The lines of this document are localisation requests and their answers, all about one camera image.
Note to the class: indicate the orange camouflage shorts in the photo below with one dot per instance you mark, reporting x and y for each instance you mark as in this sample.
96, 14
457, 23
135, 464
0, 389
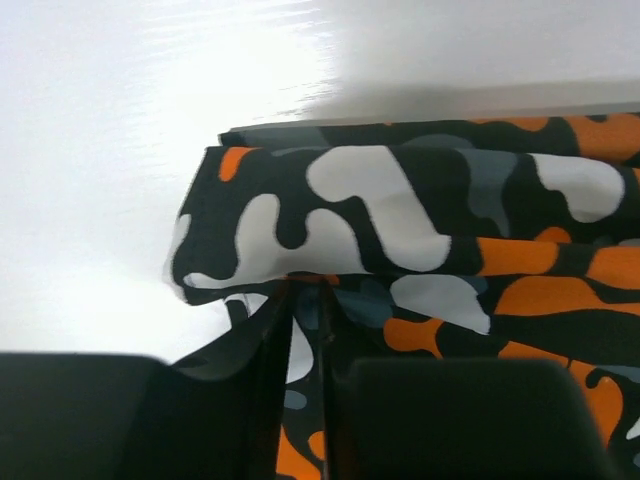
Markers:
445, 239

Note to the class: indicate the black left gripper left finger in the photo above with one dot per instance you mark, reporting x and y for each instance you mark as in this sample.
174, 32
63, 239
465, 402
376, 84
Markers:
215, 414

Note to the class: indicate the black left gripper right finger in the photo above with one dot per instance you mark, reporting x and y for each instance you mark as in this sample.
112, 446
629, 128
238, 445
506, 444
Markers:
389, 417

